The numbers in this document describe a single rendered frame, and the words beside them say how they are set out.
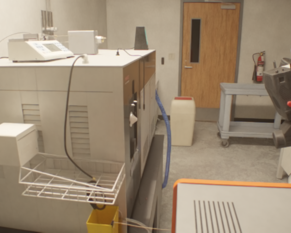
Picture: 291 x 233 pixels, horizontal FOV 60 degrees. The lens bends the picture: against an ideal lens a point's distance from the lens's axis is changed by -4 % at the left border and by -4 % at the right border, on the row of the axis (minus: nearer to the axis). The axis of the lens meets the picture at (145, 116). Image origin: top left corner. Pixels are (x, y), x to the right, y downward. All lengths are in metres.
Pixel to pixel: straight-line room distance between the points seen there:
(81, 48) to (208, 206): 1.05
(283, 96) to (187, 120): 2.29
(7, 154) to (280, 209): 0.79
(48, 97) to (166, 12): 4.04
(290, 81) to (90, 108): 1.11
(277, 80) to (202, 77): 3.39
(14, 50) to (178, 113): 2.86
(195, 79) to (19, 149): 4.25
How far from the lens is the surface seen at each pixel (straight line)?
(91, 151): 0.96
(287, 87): 1.61
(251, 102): 5.12
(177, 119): 3.72
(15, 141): 0.87
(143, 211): 1.32
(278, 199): 0.77
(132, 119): 1.06
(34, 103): 0.99
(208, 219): 0.65
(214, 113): 5.06
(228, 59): 4.92
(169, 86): 4.90
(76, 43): 1.45
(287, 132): 1.73
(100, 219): 1.07
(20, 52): 1.12
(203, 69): 4.88
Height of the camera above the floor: 1.53
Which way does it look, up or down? 17 degrees down
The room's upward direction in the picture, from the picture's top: straight up
